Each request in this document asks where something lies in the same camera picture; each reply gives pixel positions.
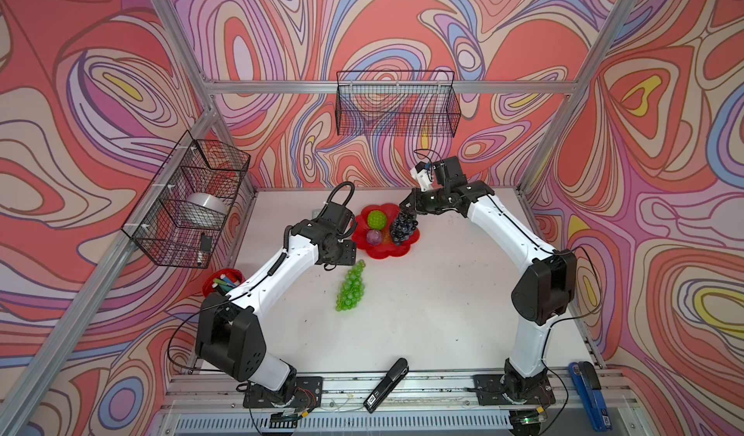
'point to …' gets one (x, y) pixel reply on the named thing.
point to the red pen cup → (216, 273)
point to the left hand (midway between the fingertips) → (346, 256)
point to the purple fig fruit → (374, 237)
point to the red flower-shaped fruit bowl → (387, 247)
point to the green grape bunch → (352, 289)
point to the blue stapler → (588, 385)
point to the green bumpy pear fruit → (377, 220)
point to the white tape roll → (203, 210)
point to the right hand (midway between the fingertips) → (402, 212)
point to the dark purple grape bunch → (403, 227)
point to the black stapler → (396, 373)
